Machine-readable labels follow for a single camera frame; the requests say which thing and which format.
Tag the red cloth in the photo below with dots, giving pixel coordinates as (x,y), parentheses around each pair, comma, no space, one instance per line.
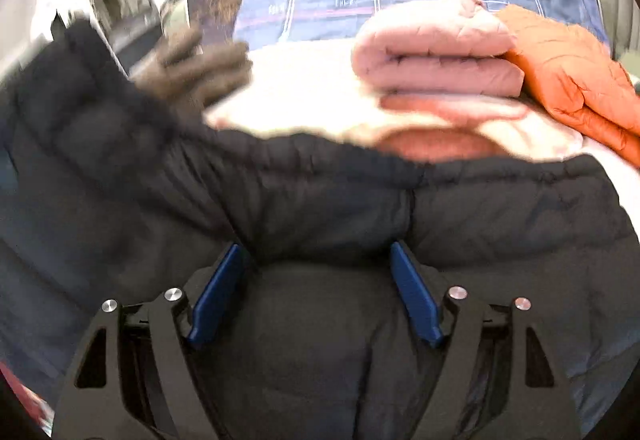
(22,395)

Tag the pink puffer jacket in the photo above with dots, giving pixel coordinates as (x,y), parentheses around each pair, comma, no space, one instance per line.
(435,45)

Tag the dark deer print bedspread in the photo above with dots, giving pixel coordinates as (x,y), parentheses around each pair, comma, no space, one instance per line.
(220,0)

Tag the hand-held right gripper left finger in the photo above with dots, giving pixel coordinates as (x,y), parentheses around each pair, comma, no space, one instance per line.
(217,295)

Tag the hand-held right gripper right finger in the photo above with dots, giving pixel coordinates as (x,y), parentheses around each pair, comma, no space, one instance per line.
(415,295)

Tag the brown fleece garment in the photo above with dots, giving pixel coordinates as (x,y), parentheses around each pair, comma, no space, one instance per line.
(195,70)

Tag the orange puffer jacket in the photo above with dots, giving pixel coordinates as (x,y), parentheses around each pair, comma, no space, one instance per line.
(565,65)

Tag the black puffer jacket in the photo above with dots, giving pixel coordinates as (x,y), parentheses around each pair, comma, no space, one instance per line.
(320,210)

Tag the green pillow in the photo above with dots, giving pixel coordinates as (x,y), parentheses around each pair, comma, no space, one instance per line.
(172,18)

